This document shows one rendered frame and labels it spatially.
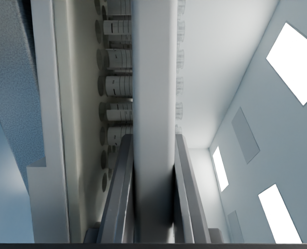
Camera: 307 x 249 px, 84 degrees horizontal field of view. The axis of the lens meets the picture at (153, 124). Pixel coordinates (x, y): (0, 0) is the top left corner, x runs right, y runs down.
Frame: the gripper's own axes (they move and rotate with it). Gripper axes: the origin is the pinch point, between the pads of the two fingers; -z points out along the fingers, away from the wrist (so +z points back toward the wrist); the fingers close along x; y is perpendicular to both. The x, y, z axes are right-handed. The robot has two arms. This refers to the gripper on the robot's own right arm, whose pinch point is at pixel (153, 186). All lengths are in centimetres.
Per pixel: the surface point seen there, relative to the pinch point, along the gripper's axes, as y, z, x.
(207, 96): 208, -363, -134
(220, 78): 157, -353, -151
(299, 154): 171, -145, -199
